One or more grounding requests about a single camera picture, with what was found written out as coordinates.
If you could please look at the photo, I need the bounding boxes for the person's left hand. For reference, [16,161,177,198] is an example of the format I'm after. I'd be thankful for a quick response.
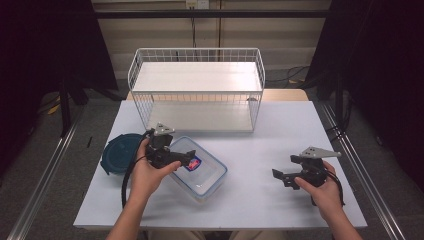
[129,138,183,202]

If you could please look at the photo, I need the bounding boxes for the black curtain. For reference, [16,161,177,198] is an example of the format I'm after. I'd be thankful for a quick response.
[303,0,424,193]
[0,0,118,178]

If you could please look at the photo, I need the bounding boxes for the clear rectangular food container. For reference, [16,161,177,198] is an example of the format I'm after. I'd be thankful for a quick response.
[168,135,229,203]

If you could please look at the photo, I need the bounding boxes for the person's right hand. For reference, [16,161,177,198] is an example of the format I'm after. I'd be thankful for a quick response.
[294,160,345,221]

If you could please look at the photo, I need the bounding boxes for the black horizontal bar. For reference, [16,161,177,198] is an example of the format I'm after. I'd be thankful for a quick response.
[92,9,332,20]

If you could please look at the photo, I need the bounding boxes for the black metal stand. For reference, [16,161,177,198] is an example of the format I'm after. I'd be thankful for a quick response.
[58,77,88,138]
[328,73,351,143]

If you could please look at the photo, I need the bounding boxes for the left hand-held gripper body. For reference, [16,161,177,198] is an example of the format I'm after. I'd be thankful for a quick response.
[144,122,183,169]

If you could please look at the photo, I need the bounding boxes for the white wire shelf rack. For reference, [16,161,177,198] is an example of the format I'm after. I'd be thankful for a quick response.
[127,47,267,134]

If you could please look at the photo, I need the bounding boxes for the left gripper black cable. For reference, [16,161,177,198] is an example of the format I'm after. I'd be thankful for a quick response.
[121,130,152,210]

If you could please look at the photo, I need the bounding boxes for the brown vertical pole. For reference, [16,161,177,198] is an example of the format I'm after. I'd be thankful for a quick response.
[217,0,223,63]

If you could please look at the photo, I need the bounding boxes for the tan wooden table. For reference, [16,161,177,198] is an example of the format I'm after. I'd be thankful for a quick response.
[125,88,310,102]

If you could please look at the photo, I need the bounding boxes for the black floor cables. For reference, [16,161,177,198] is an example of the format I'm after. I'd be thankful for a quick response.
[265,65,314,85]

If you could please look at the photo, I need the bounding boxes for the white wall socket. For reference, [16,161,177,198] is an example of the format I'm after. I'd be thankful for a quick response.
[185,0,211,10]

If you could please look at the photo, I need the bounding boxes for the aluminium rail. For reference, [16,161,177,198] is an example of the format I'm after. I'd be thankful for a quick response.
[319,101,407,240]
[6,105,85,240]

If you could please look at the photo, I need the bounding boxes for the round dark teal container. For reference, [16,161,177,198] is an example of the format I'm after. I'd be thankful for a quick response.
[100,132,145,176]

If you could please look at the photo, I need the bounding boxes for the black hanging cable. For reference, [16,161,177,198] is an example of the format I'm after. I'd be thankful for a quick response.
[189,7,198,63]

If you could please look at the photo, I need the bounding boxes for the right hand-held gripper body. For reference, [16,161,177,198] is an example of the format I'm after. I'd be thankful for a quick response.
[290,145,343,188]

